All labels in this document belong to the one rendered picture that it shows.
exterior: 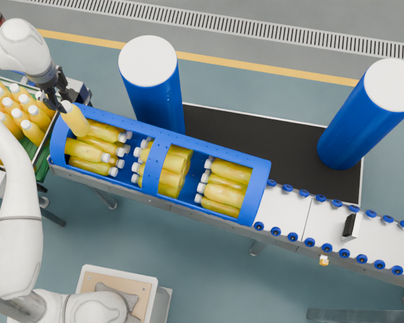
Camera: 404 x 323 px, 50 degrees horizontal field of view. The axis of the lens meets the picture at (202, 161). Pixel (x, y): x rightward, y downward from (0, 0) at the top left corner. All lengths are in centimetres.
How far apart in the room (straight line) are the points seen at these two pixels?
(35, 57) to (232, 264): 196
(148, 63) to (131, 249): 129
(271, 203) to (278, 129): 105
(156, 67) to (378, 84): 104
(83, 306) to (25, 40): 87
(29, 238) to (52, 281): 189
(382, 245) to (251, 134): 123
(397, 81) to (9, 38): 167
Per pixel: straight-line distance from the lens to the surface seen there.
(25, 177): 114
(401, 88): 221
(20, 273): 109
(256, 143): 287
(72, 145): 186
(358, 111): 226
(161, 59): 210
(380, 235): 206
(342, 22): 366
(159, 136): 173
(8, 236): 110
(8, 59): 127
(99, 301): 158
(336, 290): 293
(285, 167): 284
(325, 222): 199
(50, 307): 161
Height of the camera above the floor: 281
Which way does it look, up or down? 71 degrees down
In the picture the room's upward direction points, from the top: 1 degrees counter-clockwise
